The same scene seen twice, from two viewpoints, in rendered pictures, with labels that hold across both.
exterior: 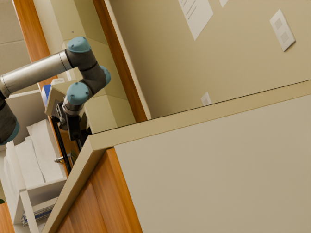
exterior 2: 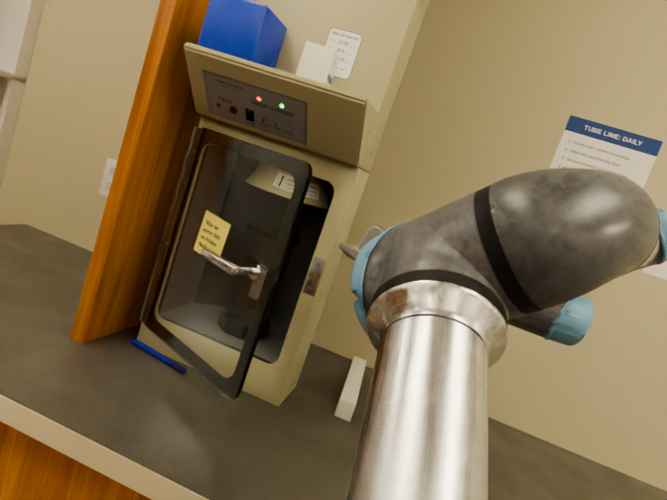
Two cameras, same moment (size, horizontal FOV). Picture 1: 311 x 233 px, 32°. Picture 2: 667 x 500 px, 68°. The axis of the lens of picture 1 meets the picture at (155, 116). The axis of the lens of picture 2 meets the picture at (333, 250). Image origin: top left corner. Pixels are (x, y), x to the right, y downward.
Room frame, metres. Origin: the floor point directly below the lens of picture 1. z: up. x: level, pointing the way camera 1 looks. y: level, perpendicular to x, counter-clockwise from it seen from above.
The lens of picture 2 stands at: (1.76, 1.00, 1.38)
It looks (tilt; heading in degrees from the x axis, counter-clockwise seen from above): 8 degrees down; 303
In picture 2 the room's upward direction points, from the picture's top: 19 degrees clockwise
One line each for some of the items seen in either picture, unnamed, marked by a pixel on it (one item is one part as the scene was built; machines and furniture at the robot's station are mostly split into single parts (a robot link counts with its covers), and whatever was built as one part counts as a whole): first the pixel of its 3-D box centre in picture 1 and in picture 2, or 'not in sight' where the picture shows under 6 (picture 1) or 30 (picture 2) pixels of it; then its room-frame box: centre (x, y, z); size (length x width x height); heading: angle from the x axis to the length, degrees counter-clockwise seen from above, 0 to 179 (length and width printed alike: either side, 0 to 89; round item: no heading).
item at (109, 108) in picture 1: (108, 123); (285, 188); (2.44, 0.22, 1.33); 0.32 x 0.25 x 0.77; 22
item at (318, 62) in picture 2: (59, 86); (317, 67); (2.32, 0.37, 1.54); 0.05 x 0.05 x 0.06; 30
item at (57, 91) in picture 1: (62, 106); (275, 106); (2.37, 0.39, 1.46); 0.32 x 0.11 x 0.10; 22
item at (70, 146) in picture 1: (74, 162); (216, 254); (2.37, 0.41, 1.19); 0.30 x 0.01 x 0.40; 175
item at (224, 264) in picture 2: (62, 160); (229, 263); (2.30, 0.45, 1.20); 0.10 x 0.05 x 0.03; 175
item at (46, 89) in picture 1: (54, 95); (243, 36); (2.45, 0.42, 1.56); 0.10 x 0.10 x 0.09; 22
